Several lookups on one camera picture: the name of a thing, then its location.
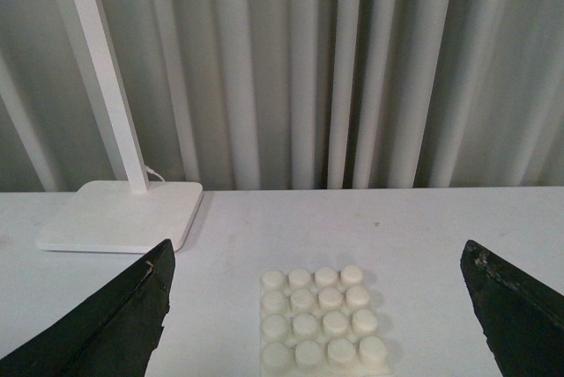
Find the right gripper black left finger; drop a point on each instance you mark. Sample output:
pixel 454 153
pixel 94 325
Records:
pixel 111 333

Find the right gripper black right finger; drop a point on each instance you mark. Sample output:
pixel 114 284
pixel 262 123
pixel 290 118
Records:
pixel 521 318

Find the white desk lamp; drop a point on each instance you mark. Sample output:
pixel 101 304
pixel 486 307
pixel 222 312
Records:
pixel 129 216

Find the grey pleated curtain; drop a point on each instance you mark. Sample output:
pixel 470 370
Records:
pixel 286 94

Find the white studded base plate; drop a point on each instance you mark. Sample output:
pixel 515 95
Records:
pixel 319 323

